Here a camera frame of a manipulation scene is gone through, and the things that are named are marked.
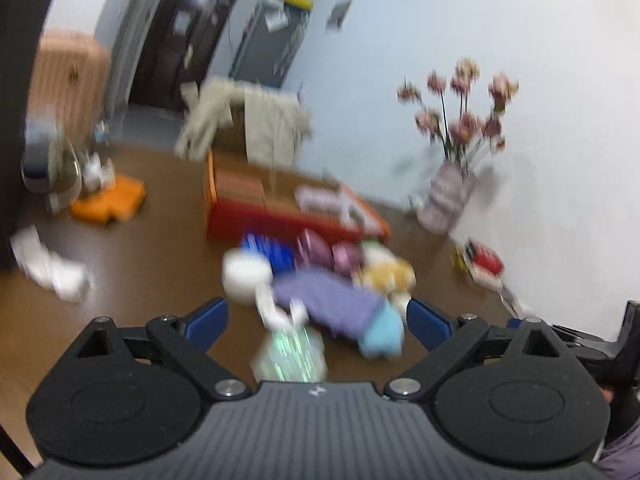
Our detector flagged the pink satin bow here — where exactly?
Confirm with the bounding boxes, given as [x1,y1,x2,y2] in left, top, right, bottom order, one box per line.
[295,230,363,278]

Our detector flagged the orange cloth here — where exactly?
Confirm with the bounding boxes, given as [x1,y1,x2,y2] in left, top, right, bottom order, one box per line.
[70,172,146,226]

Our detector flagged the wall picture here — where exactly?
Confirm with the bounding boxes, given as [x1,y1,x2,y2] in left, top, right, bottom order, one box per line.
[326,0,352,32]

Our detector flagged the light blue plush ball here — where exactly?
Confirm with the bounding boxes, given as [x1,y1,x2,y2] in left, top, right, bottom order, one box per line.
[358,301,405,359]

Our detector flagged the pink textured vase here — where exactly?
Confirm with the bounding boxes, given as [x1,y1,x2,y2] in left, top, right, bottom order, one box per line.
[418,162,476,235]

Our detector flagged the clear plastic bag clutter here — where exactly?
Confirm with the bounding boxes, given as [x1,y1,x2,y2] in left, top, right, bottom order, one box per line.
[21,106,116,214]

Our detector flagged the black paper bag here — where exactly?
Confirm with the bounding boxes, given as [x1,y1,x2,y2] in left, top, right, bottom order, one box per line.
[0,0,51,271]

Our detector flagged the grey refrigerator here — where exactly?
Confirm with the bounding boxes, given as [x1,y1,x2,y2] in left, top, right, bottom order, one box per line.
[229,0,310,89]

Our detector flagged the purple knitted cloth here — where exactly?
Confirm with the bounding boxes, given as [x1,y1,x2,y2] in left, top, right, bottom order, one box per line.
[271,266,385,340]

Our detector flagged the pink suitcase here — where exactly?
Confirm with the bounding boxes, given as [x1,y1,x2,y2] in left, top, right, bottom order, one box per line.
[27,29,112,148]

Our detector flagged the beige jacket on chair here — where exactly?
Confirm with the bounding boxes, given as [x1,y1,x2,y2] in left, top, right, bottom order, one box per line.
[175,77,312,168]

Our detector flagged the white round bowl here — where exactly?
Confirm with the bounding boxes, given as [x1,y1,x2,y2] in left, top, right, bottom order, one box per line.
[221,248,273,306]

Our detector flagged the yellow white plush toy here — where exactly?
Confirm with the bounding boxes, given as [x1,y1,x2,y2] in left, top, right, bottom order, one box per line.
[352,240,416,296]

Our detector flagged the dark brown door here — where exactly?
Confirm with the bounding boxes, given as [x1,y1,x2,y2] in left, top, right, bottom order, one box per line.
[128,0,236,112]

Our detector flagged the red orange cardboard box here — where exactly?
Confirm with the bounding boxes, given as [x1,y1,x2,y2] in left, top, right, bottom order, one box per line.
[204,150,390,244]

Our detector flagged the white small box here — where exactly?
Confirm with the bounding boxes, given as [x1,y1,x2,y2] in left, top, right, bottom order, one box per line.
[464,266,503,292]

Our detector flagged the blue plastic packet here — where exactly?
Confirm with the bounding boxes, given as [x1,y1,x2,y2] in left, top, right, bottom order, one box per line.
[241,233,295,275]

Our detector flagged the lilac fluffy towel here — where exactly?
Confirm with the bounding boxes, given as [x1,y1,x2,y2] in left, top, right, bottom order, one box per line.
[294,185,346,214]

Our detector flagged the iridescent plastic bag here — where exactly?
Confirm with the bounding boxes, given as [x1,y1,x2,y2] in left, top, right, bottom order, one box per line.
[250,327,328,382]

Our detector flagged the red cigarette box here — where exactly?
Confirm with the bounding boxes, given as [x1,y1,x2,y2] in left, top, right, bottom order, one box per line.
[463,240,504,276]

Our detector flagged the dried pink flowers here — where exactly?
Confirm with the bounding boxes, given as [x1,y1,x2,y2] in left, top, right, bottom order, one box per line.
[396,58,520,174]

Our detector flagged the crumpled white tissue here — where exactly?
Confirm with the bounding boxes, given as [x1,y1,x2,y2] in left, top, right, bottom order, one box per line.
[10,226,93,304]

